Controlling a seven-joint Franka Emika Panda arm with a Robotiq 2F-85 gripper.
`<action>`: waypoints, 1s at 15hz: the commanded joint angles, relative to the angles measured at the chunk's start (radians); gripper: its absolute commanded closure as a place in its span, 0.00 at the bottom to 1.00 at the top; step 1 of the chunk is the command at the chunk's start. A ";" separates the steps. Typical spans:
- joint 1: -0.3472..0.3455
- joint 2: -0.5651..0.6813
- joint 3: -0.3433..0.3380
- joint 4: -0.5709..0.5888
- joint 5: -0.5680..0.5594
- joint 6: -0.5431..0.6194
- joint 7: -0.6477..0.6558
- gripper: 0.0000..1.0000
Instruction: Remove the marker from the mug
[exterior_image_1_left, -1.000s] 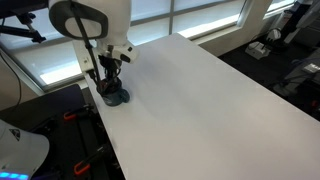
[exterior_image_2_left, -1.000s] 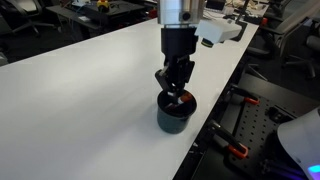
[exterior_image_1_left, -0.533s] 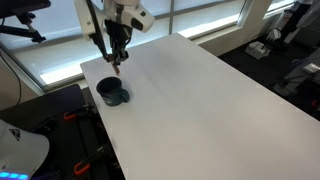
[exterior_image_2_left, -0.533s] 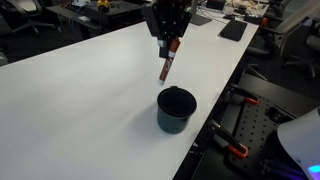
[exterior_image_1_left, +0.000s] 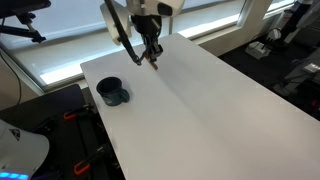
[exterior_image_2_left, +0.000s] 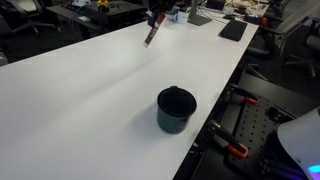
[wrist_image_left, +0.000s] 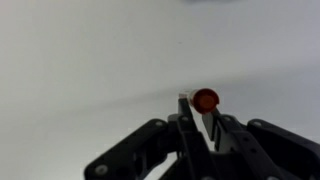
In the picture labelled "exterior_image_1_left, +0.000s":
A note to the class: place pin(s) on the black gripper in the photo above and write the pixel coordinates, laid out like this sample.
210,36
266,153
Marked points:
146,26

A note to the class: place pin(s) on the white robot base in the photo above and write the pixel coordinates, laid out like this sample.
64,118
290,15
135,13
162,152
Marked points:
20,150

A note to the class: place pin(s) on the dark blue mug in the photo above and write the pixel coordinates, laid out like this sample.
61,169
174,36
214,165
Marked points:
111,95

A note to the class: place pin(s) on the small white device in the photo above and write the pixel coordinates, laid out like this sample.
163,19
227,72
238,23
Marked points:
257,50

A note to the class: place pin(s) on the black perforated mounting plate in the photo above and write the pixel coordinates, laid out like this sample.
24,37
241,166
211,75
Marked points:
63,140

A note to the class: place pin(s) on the grey equipment stand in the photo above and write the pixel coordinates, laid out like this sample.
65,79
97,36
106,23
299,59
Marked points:
300,73

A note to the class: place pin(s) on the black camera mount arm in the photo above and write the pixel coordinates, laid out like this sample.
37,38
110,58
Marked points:
23,20

